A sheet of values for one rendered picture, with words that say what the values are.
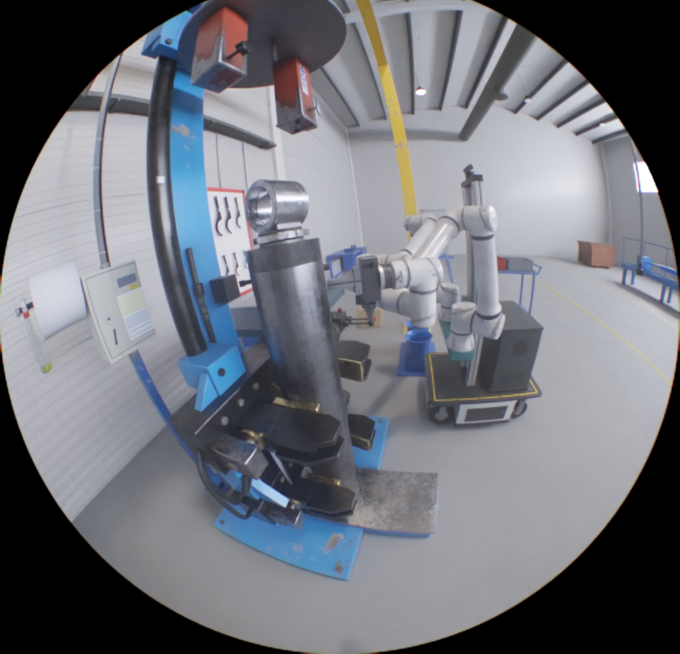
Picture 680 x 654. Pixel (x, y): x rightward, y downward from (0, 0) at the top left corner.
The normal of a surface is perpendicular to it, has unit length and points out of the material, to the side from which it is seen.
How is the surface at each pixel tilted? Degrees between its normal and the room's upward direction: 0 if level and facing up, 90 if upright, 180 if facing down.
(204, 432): 90
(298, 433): 0
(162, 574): 0
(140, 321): 90
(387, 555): 0
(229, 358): 90
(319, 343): 90
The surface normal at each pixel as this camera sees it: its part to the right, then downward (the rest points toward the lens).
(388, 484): -0.13, -0.93
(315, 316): 0.66, 0.18
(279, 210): 0.81, 0.40
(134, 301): 0.95, -0.02
